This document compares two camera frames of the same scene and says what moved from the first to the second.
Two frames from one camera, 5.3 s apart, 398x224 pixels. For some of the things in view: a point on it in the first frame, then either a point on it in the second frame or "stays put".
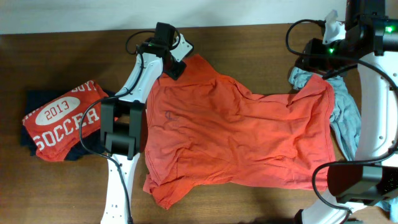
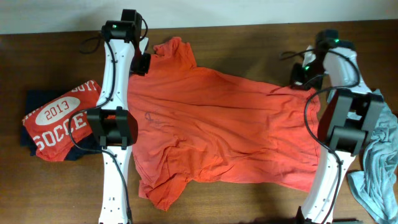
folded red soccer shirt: [55, 129] stays put
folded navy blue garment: [34, 99] stays put
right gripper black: [310, 61] → [296, 82]
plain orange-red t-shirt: [204, 132] stays put
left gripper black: [175, 69] → [141, 64]
